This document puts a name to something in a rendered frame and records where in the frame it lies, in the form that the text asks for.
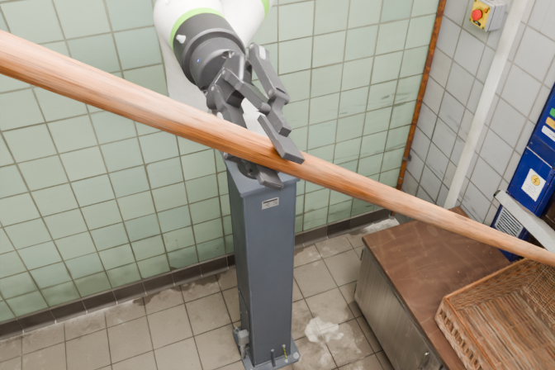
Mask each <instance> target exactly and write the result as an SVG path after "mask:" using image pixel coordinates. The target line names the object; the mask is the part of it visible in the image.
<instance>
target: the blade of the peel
mask: <svg viewBox="0 0 555 370"><path fill-rule="evenodd" d="M495 198H496V199H497V200H498V201H499V202H500V203H501V204H502V205H503V206H504V207H505V208H506V209H507V210H508V211H509V212H510V213H511V214H512V215H513V216H514V217H515V218H516V219H517V220H518V221H519V222H520V223H521V224H522V225H523V226H524V227H525V228H526V229H527V230H528V231H529V232H530V233H531V234H532V235H533V236H534V237H535V238H536V239H537V240H538V241H539V242H540V243H541V244H542V245H543V246H544V247H545V248H546V249H547V250H548V251H550V252H553V253H555V231H554V230H553V229H552V228H551V227H550V226H549V225H548V224H547V223H546V222H545V221H543V220H541V219H539V218H538V217H537V216H536V215H535V214H534V213H532V212H531V211H529V210H528V209H527V208H525V207H524V206H522V205H521V204H520V203H518V202H517V201H516V200H515V199H514V198H512V197H511V196H509V195H508V194H507V193H505V192H504V191H503V190H501V191H500V192H499V193H498V194H497V195H496V196H495Z"/></svg>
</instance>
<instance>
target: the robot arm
mask: <svg viewBox="0 0 555 370"><path fill-rule="evenodd" d="M274 1H275V0H157V1H156V3H155V5H154V27H155V30H156V32H157V35H158V38H159V43H160V46H161V49H162V52H163V56H164V62H165V68H166V76H167V85H168V96H169V98H172V99H173V100H176V101H178V102H181V103H184V104H186V105H189V106H190V107H194V108H196V109H198V110H201V111H204V112H206V113H208V114H211V115H213V116H216V117H219V118H220V119H223V120H225V121H228V122H231V123H233V124H236V125H237V126H241V127H244V128H245V129H248V130H251V131H253V132H255V133H258V134H260V135H263V136H266V137H268V138H269V139H270V140H271V142H272V143H273V146H274V147H275V149H276V150H277V152H278V153H279V154H280V156H281V157H282V158H284V159H287V160H290V161H292V162H294V163H297V164H300V165H302V164H303V162H304V161H305V160H306V159H305V158H304V156H303V155H302V154H301V152H300V150H299V149H298V148H297V147H296V145H295V144H294V142H293V141H292V139H291V138H290V136H289V134H290V133H291V132H292V127H291V126H290V125H289V123H288V122H287V120H286V119H285V117H284V116H283V115H282V108H283V106H284V105H287V104H288V103H289V101H290V97H289V95H288V93H287V91H286V89H285V88H284V86H283V85H282V82H281V80H280V79H279V77H278V75H277V74H276V72H275V70H274V68H273V66H272V65H271V63H270V56H269V51H268V50H266V49H264V48H263V47H262V46H260V45H257V44H256V43H254V42H252V43H251V44H250V45H249V53H248V54H246V50H245V49H246V47H247V45H248V44H249V42H250V41H251V39H252V38H253V37H254V35H255V33H256V32H257V31H258V29H259V28H260V27H261V25H262V24H263V21H264V20H265V18H266V16H267V15H268V13H269V11H270V9H271V7H272V5H273V3H274ZM253 69H254V72H255V73H256V75H257V77H258V79H259V82H260V83H261V85H262V86H263V89H264V91H265V92H266V94H262V93H261V92H260V91H259V90H260V89H259V88H257V87H256V86H255V85H254V84H253V82H252V73H253ZM219 152H220V153H221V155H222V157H223V158H224V159H226V160H229V161H231V162H234V163H237V166H238V170H239V171H240V172H241V173H242V174H243V175H244V176H245V177H246V178H251V179H255V180H258V182H259V184H260V185H262V186H265V187H270V188H272V189H275V190H278V191H281V190H282V188H283V187H284V185H283V183H282V181H281V179H280V177H279V176H278V174H279V173H280V172H278V171H277V170H274V169H271V168H267V167H264V166H262V165H260V164H256V163H253V162H250V161H248V160H245V159H242V158H239V157H236V156H234V155H231V154H227V153H225V152H222V151H219Z"/></svg>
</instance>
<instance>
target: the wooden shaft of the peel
mask: <svg viewBox="0 0 555 370"><path fill-rule="evenodd" d="M0 74H2V75H5V76H8V77H10V78H14V79H16V80H19V81H22V82H24V83H29V84H31V85H33V86H36V87H38V88H43V89H45V90H48V91H50V92H53V93H57V94H59V95H62V96H65V97H68V98H71V99H73V100H76V101H79V102H82V103H85V104H88V105H90V106H93V107H97V108H99V109H102V110H104V111H109V112H111V113H113V114H116V115H118V116H123V117H125V118H128V119H130V120H133V121H137V122H139V123H142V124H145V125H147V126H151V127H154V128H156V129H159V130H162V131H165V132H168V133H170V134H173V135H177V136H179V137H182V138H184V139H187V140H191V141H194V142H196V143H198V144H201V145H205V146H208V147H211V148H213V149H217V150H219V151H222V152H225V153H227V154H231V155H234V156H236V157H239V158H242V159H245V160H248V161H250V162H253V163H256V164H260V165H262V166H264V167H267V168H271V169H274V170H277V171H278V172H281V173H285V174H288V175H291V176H293V177H295V178H299V179H302V180H305V181H307V182H310V183H314V184H316V185H319V186H322V187H326V188H328V189H330V190H333V191H336V192H340V193H343V194H344V195H347V196H350V197H354V198H357V199H359V200H361V201H364V202H368V203H371V204H373V205H376V206H379V207H382V208H385V209H387V210H390V211H394V212H396V213H399V214H402V215H404V216H409V217H410V218H413V219H416V220H418V221H423V222H425V223H427V224H430V225H434V226H437V227H439V228H442V229H444V230H448V231H451V232H453V233H456V234H458V235H462V236H465V237H468V238H470V239H473V240H476V241H479V242H482V243H484V244H488V245H490V246H493V247H496V248H498V249H503V250H505V251H507V252H510V253H512V254H517V255H519V256H522V257H524V258H527V259H531V260H533V261H536V262H539V263H542V264H545V265H548V266H550V267H553V268H555V253H553V252H550V251H548V250H546V249H542V248H540V247H538V246H536V245H533V244H530V243H528V242H525V241H523V240H520V239H517V238H515V237H513V236H511V235H508V234H506V233H503V232H501V231H498V230H495V229H493V228H491V227H489V226H486V225H483V224H481V223H478V222H476V221H473V220H470V219H468V218H466V217H464V216H460V215H459V214H456V213H454V212H451V211H448V210H446V209H443V208H442V207H439V206H436V205H434V204H431V203H429V202H426V201H424V200H421V199H419V198H417V197H413V196H411V195H409V194H407V193H404V192H401V191H399V190H396V189H395V188H392V187H388V186H387V185H384V184H382V183H379V182H377V181H374V180H372V179H370V178H366V177H364V176H362V175H360V174H357V173H354V172H352V171H349V170H347V169H345V168H341V167H340V166H337V165H335V164H332V163H330V162H327V161H325V160H323V159H319V158H317V157H315V156H313V155H310V154H307V153H305V152H302V151H300V152H301V154H302V155H303V156H304V158H305V159H306V160H305V161H304V162H303V164H302V165H300V164H297V163H294V162H292V161H290V160H287V159H284V158H282V157H281V156H280V154H279V153H278V152H277V150H276V149H275V147H274V146H273V143H272V142H271V140H270V139H269V138H268V137H266V136H263V135H260V134H258V133H255V132H253V131H251V130H248V129H245V128H244V127H241V126H237V125H236V124H233V123H231V122H228V121H225V120H223V119H220V118H219V117H216V116H213V115H211V114H208V113H206V112H204V111H201V110H198V109H196V108H194V107H190V106H189V105H186V104H184V103H181V102H178V101H176V100H173V99H172V98H169V97H165V96H164V95H162V94H159V93H157V92H154V91H151V90H149V89H147V88H143V87H141V86H139V85H137V84H134V83H131V82H129V81H126V80H125V79H122V78H118V77H117V76H115V75H112V74H109V73H107V72H104V71H102V70H100V69H96V68H94V67H92V66H90V65H87V64H84V63H82V62H79V61H77V60H75V59H72V58H69V57H68V56H65V55H62V54H60V53H57V52H55V51H53V50H49V49H47V48H45V47H43V46H40V45H37V44H35V43H32V42H30V41H28V40H25V39H22V38H21V37H18V36H15V35H13V34H10V33H8V32H5V31H2V30H0Z"/></svg>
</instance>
